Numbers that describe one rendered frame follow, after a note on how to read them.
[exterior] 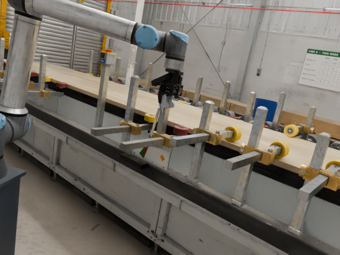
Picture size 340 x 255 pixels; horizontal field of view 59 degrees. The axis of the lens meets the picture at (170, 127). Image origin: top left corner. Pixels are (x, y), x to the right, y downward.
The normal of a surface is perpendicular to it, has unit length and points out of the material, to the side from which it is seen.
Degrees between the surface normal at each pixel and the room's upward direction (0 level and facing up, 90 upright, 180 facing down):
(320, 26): 90
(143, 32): 91
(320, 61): 90
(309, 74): 90
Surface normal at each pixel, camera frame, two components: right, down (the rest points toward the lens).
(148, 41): 0.04, 0.25
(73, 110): -0.63, 0.06
